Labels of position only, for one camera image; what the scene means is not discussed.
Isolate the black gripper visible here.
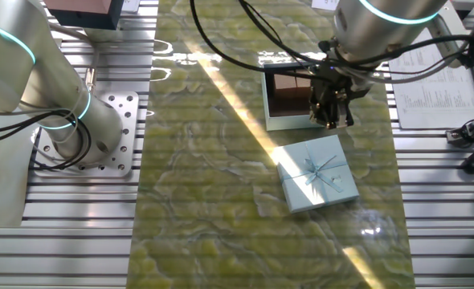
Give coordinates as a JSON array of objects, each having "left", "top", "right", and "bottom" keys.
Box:
[{"left": 309, "top": 51, "right": 374, "bottom": 130}]

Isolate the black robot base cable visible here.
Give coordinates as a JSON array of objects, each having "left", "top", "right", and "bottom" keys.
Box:
[{"left": 0, "top": 107, "right": 94, "bottom": 172}]

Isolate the light blue box base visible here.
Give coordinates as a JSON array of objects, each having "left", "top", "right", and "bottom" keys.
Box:
[{"left": 260, "top": 62, "right": 327, "bottom": 132}]

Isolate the grey metal clamp device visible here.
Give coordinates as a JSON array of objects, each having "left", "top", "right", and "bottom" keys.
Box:
[{"left": 445, "top": 116, "right": 474, "bottom": 146}]

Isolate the dark navy box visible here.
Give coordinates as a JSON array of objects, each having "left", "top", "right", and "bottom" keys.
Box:
[{"left": 50, "top": 0, "right": 125, "bottom": 31}]

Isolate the metal robot mounting plate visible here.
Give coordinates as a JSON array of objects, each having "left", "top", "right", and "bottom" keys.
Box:
[{"left": 30, "top": 91, "right": 140, "bottom": 178}]

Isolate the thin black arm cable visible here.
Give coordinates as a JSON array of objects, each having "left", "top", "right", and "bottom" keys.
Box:
[{"left": 238, "top": 0, "right": 330, "bottom": 67}]

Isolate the green marble pattern mat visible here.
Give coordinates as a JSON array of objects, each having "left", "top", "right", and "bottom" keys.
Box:
[{"left": 126, "top": 0, "right": 417, "bottom": 289}]

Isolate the light blue ribboned box lid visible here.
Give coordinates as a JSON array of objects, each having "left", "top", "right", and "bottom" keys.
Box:
[{"left": 274, "top": 134, "right": 361, "bottom": 214}]

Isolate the brass base connector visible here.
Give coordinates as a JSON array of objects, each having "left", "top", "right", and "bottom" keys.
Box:
[{"left": 84, "top": 67, "right": 98, "bottom": 94}]

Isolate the small brown cardboard box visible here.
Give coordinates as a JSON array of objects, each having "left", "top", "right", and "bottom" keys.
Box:
[
  {"left": 295, "top": 75, "right": 313, "bottom": 101},
  {"left": 273, "top": 73, "right": 298, "bottom": 102}
]

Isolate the large printed paper sheet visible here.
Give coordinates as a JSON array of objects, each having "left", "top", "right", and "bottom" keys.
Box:
[{"left": 388, "top": 26, "right": 474, "bottom": 130}]

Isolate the small printed paper sheet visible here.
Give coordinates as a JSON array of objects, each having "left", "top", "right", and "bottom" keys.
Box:
[{"left": 311, "top": 0, "right": 341, "bottom": 11}]

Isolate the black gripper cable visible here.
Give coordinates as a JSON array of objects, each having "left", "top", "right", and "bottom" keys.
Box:
[{"left": 188, "top": 0, "right": 322, "bottom": 81}]

